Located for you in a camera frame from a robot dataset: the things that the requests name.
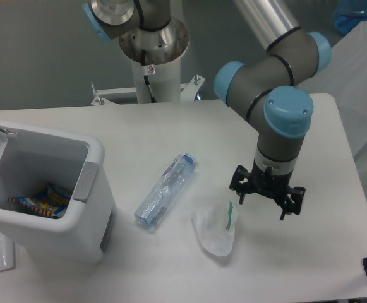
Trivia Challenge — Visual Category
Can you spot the translucent plastic box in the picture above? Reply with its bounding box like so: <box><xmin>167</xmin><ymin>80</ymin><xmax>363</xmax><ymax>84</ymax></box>
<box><xmin>300</xmin><ymin>21</ymin><xmax>367</xmax><ymax>200</ymax></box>

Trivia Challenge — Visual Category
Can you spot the clear plastic water bottle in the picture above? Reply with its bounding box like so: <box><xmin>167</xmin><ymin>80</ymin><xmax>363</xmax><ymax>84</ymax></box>
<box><xmin>134</xmin><ymin>153</ymin><xmax>196</xmax><ymax>229</ymax></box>

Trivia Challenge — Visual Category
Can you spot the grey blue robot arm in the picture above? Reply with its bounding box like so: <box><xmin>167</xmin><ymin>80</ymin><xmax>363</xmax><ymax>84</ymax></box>
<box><xmin>82</xmin><ymin>1</ymin><xmax>332</xmax><ymax>215</ymax></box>

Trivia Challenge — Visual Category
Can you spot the clear plastic wrapper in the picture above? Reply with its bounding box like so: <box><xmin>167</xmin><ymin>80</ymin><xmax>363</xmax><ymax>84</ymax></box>
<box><xmin>191</xmin><ymin>199</ymin><xmax>238</xmax><ymax>257</ymax></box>

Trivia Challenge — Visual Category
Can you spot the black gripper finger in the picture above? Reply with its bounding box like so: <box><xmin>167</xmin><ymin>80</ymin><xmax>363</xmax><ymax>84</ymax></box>
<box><xmin>276</xmin><ymin>186</ymin><xmax>306</xmax><ymax>221</ymax></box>
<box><xmin>229</xmin><ymin>165</ymin><xmax>253</xmax><ymax>205</ymax></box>

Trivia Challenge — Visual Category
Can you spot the colourful snack wrapper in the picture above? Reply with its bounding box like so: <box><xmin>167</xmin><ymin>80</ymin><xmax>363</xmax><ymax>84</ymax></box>
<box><xmin>8</xmin><ymin>183</ymin><xmax>71</xmax><ymax>219</ymax></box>

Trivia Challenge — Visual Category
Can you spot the blue water jug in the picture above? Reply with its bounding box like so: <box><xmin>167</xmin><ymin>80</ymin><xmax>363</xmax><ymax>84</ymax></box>
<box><xmin>332</xmin><ymin>0</ymin><xmax>367</xmax><ymax>35</ymax></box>

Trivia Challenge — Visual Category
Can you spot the white trash can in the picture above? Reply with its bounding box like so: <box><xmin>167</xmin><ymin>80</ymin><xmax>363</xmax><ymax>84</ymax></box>
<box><xmin>0</xmin><ymin>124</ymin><xmax>116</xmax><ymax>263</ymax></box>

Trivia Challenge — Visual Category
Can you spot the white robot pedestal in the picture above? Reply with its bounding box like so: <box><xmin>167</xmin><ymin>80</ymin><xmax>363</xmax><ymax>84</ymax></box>
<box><xmin>119</xmin><ymin>17</ymin><xmax>189</xmax><ymax>104</ymax></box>

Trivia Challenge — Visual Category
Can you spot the white pedestal base bracket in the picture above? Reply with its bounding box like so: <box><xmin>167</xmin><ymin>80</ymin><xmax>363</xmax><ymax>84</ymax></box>
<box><xmin>90</xmin><ymin>74</ymin><xmax>203</xmax><ymax>107</ymax></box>

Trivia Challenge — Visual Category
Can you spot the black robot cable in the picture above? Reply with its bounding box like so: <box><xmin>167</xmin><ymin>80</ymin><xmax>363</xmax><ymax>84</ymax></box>
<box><xmin>140</xmin><ymin>49</ymin><xmax>157</xmax><ymax>104</ymax></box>

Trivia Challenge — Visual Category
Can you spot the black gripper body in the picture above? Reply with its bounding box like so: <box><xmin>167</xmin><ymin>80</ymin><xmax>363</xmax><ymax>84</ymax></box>
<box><xmin>248</xmin><ymin>162</ymin><xmax>294</xmax><ymax>203</ymax></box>

